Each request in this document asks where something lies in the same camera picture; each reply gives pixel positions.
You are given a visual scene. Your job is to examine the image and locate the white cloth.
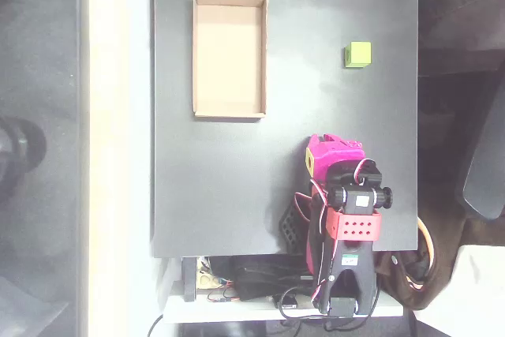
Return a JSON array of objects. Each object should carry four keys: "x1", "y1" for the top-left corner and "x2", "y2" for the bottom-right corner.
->
[{"x1": 413, "y1": 245, "x2": 505, "y2": 337}]

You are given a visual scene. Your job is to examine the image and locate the cardboard box tray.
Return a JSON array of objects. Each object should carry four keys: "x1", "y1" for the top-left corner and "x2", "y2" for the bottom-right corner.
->
[{"x1": 192, "y1": 0, "x2": 269, "y2": 120}]

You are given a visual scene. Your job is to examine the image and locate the black floor cable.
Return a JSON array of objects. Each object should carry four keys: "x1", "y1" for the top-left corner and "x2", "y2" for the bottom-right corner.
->
[{"x1": 147, "y1": 313, "x2": 165, "y2": 337}]

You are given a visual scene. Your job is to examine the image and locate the dark office chair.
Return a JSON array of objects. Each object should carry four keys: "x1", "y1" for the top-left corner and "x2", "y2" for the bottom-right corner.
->
[{"x1": 455, "y1": 76, "x2": 505, "y2": 222}]

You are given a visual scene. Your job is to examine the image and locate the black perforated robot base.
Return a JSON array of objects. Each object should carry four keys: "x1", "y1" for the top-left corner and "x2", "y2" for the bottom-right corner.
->
[{"x1": 278, "y1": 200, "x2": 312, "y2": 256}]

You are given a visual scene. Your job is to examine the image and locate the black looped cable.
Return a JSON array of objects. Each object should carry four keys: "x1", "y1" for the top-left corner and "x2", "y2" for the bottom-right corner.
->
[{"x1": 275, "y1": 289, "x2": 380, "y2": 332}]

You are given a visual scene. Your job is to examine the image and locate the green cube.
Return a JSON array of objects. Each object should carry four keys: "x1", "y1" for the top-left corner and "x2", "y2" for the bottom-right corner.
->
[{"x1": 343, "y1": 40, "x2": 372, "y2": 70}]

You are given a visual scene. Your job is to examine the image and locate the black power adapter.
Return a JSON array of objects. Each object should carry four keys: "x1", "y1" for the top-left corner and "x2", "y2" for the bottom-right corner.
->
[{"x1": 230, "y1": 256, "x2": 316, "y2": 301}]

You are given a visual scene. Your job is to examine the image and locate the black work board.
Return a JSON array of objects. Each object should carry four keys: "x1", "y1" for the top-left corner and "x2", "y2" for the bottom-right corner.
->
[{"x1": 149, "y1": 0, "x2": 420, "y2": 259}]

